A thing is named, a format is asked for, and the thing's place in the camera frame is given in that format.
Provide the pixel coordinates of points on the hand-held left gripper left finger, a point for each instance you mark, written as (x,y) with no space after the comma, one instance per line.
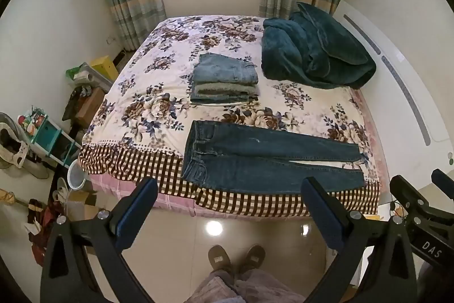
(136,214)

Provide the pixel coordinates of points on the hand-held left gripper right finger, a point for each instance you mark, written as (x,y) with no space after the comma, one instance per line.
(322,214)

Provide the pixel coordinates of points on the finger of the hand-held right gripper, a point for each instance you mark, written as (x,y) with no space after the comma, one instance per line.
(411,196)
(443,180)

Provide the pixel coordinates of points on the dark blue jeans pants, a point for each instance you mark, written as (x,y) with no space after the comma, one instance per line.
(248,161)

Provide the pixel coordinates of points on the flat cardboard box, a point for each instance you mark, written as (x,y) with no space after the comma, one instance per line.
(83,203)

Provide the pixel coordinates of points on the white round basket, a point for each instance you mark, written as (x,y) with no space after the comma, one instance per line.
(77,175)

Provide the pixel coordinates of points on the brown slipper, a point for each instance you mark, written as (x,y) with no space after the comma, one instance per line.
(220,258)
(252,258)

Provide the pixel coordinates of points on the red cloth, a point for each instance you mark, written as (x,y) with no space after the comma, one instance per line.
(46,221)

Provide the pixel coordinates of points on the person's left leg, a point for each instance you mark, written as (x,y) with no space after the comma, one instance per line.
(216,288)

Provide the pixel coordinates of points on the teal shelf rack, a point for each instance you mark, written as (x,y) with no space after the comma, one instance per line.
(49,136)

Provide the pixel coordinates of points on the brown cardboard box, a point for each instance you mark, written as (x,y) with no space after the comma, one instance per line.
(90,102)

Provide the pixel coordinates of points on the white headboard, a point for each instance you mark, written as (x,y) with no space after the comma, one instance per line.
(397,51)

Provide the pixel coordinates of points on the bed with floral sheet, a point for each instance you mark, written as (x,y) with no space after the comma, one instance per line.
(166,75)

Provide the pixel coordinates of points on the white fan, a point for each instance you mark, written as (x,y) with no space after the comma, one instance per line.
(12,143)

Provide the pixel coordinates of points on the folded fleece-lined jeans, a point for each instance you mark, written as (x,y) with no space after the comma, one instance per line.
(223,93)

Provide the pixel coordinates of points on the yellow box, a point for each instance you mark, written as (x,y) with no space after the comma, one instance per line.
(104,68)

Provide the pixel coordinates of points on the green plastic bag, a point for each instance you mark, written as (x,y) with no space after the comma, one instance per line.
(78,72)

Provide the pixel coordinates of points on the dark green plush blanket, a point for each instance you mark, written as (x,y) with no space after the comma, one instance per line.
(312,47)

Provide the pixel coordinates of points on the folded light blue jeans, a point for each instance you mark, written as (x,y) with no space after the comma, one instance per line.
(227,70)

